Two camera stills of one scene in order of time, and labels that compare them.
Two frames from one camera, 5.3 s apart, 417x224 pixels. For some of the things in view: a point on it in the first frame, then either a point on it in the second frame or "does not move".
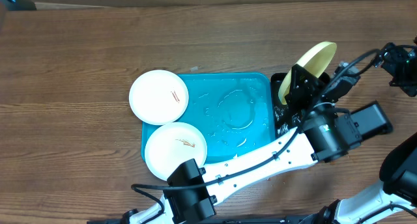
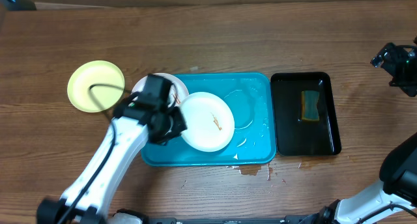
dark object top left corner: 15,0 does not move
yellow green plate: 316,60 → 96,72
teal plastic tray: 234,112 does not move
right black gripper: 397,56 does not move
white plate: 171,144 → 210,121
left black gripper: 300,95 → 181,126
